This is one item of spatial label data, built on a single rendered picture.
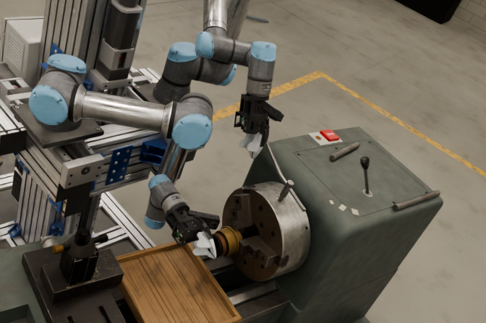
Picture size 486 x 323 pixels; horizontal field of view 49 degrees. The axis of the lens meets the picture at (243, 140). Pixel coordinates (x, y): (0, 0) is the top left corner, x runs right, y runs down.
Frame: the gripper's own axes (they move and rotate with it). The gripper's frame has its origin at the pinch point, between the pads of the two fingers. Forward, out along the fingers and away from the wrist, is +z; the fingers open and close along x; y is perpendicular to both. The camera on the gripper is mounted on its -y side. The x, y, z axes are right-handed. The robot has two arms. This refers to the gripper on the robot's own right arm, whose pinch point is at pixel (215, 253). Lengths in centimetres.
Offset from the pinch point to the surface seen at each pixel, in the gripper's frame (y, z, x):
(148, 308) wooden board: 18.2, -0.4, -19.0
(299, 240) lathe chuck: -23.5, 10.1, 9.0
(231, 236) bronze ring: -5.7, -1.6, 4.2
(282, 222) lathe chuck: -17.6, 5.1, 13.9
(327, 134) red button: -65, -26, 19
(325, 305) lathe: -47, 19, -24
